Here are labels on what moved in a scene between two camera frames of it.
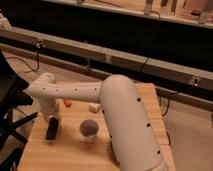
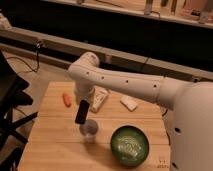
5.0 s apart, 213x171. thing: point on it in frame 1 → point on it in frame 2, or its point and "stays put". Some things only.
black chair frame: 12,95 stays put
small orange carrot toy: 68,102 stays put
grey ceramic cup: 88,130 stays put
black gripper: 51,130 → 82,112
